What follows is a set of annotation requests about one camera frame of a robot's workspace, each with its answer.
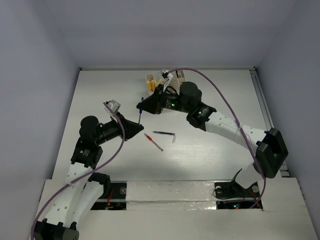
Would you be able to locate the white perforated organizer basket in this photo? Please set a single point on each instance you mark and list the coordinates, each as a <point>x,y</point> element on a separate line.
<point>154,79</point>

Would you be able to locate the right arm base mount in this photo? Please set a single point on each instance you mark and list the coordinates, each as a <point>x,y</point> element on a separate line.
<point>230,195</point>

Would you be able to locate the purple gel pen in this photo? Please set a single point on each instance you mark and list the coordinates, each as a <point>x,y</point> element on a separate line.
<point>164,133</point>

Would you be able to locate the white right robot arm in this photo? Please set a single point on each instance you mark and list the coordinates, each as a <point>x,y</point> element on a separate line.
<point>268,146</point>

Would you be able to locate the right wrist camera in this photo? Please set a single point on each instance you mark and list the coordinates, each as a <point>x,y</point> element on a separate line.
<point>166,77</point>

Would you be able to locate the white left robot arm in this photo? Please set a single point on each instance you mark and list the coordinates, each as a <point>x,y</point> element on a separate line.
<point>83,184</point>

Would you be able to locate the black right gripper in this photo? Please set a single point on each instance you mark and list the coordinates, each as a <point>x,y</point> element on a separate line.
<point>152,104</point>

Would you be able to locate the yellow highlighter marker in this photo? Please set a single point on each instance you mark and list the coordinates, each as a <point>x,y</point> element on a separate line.
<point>149,86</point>

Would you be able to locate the blue ballpoint pen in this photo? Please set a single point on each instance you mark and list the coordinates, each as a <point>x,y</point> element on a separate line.
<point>140,111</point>

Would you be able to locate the pink highlighter marker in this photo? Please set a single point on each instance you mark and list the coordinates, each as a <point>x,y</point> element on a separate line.
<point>153,85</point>

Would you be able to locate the red gel pen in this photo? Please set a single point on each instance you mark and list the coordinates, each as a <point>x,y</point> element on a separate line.
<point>151,140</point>

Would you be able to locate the clear pen cap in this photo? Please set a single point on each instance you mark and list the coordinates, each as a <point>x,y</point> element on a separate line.
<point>174,139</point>

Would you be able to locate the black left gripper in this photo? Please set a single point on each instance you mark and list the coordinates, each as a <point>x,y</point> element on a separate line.
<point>130,127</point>

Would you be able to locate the patterned washi tape roll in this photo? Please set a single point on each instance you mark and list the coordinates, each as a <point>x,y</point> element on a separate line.
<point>159,81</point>

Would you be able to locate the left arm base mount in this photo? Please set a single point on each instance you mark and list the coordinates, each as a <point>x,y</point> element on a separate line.
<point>114,200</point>

